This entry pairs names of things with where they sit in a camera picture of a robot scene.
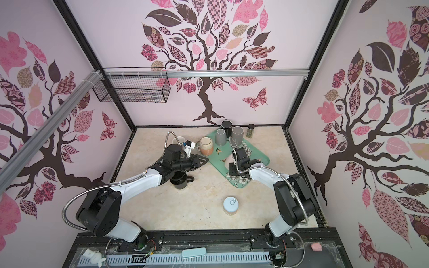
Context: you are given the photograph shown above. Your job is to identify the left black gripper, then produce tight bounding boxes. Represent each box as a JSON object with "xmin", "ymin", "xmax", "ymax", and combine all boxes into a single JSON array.
[{"xmin": 172, "ymin": 153, "xmax": 210, "ymax": 172}]

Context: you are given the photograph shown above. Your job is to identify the orange cream scalloped mug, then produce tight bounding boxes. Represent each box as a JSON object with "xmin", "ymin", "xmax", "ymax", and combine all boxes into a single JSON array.
[{"xmin": 199, "ymin": 137, "xmax": 214, "ymax": 156}]

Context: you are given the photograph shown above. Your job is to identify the green floral tray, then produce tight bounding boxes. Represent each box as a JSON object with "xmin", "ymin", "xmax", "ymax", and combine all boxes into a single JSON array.
[{"xmin": 206, "ymin": 130, "xmax": 270, "ymax": 189}]

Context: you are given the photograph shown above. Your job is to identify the black white mug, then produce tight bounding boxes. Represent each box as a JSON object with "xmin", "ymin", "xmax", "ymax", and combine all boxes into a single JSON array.
[{"xmin": 170, "ymin": 172, "xmax": 194, "ymax": 190}]

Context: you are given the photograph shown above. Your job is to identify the white ribbed-bottom mug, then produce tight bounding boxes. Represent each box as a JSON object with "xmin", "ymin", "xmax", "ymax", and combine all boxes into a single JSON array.
[{"xmin": 172, "ymin": 136, "xmax": 186, "ymax": 146}]

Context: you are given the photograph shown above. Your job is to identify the pink mug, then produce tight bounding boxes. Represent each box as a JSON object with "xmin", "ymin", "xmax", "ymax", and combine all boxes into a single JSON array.
[{"xmin": 225, "ymin": 154, "xmax": 235, "ymax": 165}]

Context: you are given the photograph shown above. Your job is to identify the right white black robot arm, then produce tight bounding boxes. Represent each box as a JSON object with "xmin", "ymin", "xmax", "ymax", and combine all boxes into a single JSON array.
[{"xmin": 229, "ymin": 148, "xmax": 317, "ymax": 247}]

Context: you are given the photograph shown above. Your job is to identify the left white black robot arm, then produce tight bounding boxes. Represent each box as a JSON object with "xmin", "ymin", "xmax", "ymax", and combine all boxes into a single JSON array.
[{"xmin": 76, "ymin": 144, "xmax": 209, "ymax": 249}]

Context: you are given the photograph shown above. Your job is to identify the light grey mug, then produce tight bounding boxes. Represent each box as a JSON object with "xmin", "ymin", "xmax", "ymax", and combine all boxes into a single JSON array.
[{"xmin": 215, "ymin": 128, "xmax": 227, "ymax": 146}]

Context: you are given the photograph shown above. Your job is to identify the dark grey mug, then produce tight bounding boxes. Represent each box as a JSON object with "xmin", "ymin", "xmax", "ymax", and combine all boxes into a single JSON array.
[{"xmin": 231, "ymin": 126, "xmax": 244, "ymax": 146}]

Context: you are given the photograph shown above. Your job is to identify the light blue eraser block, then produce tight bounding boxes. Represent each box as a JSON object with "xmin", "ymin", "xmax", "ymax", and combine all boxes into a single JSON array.
[{"xmin": 181, "ymin": 247, "xmax": 207, "ymax": 259}]

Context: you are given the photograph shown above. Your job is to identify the pink sponge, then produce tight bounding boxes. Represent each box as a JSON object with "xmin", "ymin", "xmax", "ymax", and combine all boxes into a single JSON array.
[{"xmin": 311, "ymin": 243, "xmax": 323, "ymax": 252}]

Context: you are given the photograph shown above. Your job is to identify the white power plug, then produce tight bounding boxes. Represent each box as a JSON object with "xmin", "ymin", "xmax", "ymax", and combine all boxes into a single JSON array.
[{"xmin": 82, "ymin": 249, "xmax": 107, "ymax": 268}]

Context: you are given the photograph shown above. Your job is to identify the right metal cable conduit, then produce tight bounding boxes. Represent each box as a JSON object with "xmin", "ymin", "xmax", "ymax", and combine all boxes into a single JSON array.
[{"xmin": 228, "ymin": 136, "xmax": 309, "ymax": 268}]

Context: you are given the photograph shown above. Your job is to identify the metal cable conduit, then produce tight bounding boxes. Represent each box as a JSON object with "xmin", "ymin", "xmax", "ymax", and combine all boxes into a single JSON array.
[
  {"xmin": 61, "ymin": 130, "xmax": 182, "ymax": 232},
  {"xmin": 228, "ymin": 136, "xmax": 309, "ymax": 268}
]

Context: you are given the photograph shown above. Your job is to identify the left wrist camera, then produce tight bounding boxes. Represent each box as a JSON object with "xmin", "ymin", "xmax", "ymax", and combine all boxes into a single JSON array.
[{"xmin": 183, "ymin": 140, "xmax": 196, "ymax": 157}]

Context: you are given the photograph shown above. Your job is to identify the left metal cable conduit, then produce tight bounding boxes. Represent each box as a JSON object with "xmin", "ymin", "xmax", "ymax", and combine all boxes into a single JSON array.
[{"xmin": 61, "ymin": 130, "xmax": 182, "ymax": 232}]

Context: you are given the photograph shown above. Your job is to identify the black wire basket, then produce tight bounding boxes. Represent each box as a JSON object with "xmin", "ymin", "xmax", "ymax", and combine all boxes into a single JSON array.
[{"xmin": 92, "ymin": 67, "xmax": 172, "ymax": 103}]

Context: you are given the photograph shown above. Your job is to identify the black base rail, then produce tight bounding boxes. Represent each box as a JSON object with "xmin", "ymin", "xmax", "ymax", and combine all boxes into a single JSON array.
[{"xmin": 63, "ymin": 228, "xmax": 352, "ymax": 268}]

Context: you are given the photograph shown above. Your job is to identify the back aluminium rail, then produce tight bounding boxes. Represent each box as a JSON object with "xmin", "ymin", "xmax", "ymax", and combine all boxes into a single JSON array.
[{"xmin": 105, "ymin": 69, "xmax": 309, "ymax": 78}]

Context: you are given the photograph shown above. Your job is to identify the aluminium rail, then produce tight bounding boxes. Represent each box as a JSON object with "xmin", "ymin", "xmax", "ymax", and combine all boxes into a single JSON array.
[
  {"xmin": 1, "ymin": 70, "xmax": 102, "ymax": 193},
  {"xmin": 105, "ymin": 69, "xmax": 309, "ymax": 78}
]

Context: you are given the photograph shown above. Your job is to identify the white slotted cable duct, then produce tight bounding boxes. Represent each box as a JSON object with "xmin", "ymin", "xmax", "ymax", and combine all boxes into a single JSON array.
[{"xmin": 76, "ymin": 252, "xmax": 271, "ymax": 268}]

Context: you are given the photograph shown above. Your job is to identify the left aluminium rail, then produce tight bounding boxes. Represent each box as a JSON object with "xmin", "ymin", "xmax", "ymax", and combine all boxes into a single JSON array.
[{"xmin": 1, "ymin": 70, "xmax": 102, "ymax": 193}]

